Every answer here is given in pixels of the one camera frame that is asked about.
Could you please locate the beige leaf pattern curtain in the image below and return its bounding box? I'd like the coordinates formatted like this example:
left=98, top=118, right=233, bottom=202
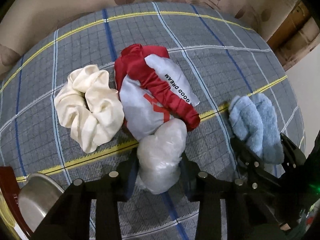
left=1, top=0, right=298, bottom=77

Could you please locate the cream satin scrunchie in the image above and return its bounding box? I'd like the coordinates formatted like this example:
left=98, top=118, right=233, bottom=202
left=54, top=64, right=124, bottom=153

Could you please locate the brown wooden furniture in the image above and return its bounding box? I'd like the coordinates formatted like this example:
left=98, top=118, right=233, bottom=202
left=267, top=1, right=319, bottom=71

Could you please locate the gold metal tray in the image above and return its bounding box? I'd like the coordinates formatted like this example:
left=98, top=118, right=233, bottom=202
left=1, top=166, right=33, bottom=239

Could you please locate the light blue fluffy towel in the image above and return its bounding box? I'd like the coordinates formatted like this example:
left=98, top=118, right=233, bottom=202
left=228, top=93, right=284, bottom=165

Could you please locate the stainless steel bowl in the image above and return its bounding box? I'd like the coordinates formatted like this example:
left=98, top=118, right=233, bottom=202
left=18, top=173, right=64, bottom=232

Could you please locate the white fluffy cloth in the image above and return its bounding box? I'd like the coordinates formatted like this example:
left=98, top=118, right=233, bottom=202
left=136, top=118, right=187, bottom=194

